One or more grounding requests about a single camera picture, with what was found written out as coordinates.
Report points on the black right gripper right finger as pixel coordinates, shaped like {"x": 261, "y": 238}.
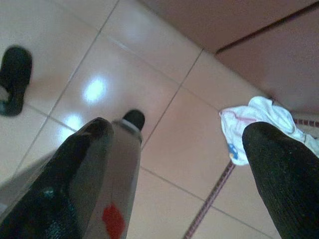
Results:
{"x": 286, "y": 186}

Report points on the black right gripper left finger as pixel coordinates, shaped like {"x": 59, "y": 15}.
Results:
{"x": 49, "y": 194}

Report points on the silver right robot leg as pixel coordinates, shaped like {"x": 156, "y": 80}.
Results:
{"x": 122, "y": 174}

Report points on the white crumpled cloth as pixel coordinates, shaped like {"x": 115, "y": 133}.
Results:
{"x": 264, "y": 112}

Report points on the black right robot foot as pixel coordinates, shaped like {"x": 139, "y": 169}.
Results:
{"x": 134, "y": 119}

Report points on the black robot foot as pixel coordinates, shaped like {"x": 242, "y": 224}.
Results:
{"x": 15, "y": 74}
{"x": 134, "y": 119}

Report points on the black left robot foot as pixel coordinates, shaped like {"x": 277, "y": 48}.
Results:
{"x": 15, "y": 74}

